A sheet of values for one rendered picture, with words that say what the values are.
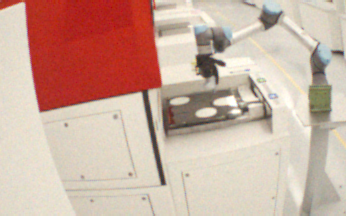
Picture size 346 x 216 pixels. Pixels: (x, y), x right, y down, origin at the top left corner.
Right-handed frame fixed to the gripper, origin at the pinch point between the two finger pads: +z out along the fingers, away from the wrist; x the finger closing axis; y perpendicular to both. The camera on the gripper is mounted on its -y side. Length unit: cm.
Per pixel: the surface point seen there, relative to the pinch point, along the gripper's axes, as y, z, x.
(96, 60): 66, -38, 24
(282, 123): -13.6, 12.3, 39.3
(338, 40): -450, 72, -176
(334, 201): -70, 97, 58
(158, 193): 55, 21, 31
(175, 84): 2.2, 3.5, -33.0
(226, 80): -22.5, 5.4, -18.9
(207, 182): 26.0, 31.9, 24.0
